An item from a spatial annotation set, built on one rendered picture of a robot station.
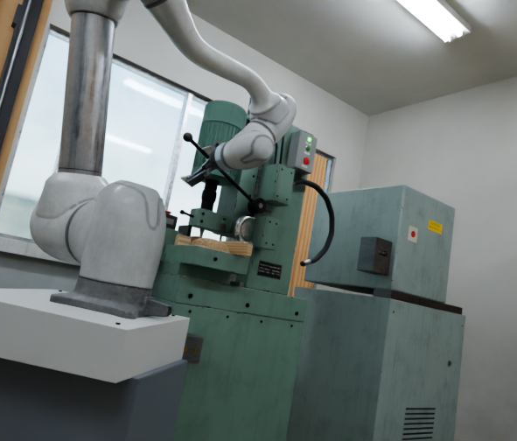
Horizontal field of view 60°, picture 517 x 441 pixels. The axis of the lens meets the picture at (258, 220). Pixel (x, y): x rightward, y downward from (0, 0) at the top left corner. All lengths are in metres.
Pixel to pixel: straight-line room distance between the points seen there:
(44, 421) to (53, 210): 0.45
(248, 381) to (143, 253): 0.88
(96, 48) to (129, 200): 0.40
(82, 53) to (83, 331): 0.65
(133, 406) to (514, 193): 3.13
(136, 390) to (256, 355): 0.91
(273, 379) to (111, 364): 1.06
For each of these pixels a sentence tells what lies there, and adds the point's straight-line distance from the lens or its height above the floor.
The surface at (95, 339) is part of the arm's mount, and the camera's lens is 0.80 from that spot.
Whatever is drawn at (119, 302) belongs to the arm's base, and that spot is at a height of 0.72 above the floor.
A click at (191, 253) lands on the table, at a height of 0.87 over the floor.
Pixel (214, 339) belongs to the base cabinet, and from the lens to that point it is 1.59.
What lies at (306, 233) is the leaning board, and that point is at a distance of 3.70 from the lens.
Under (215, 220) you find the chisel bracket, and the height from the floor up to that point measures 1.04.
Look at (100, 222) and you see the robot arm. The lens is 0.96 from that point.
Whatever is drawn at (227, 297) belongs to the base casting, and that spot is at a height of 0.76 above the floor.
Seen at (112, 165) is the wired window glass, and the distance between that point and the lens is 3.13.
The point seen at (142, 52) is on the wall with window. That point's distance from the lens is 3.33.
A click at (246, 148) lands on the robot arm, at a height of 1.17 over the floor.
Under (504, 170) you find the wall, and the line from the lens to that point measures 3.69.
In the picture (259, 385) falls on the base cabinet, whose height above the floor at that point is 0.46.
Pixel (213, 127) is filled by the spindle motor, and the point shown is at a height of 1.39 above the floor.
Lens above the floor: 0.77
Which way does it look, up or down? 10 degrees up
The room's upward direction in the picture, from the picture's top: 10 degrees clockwise
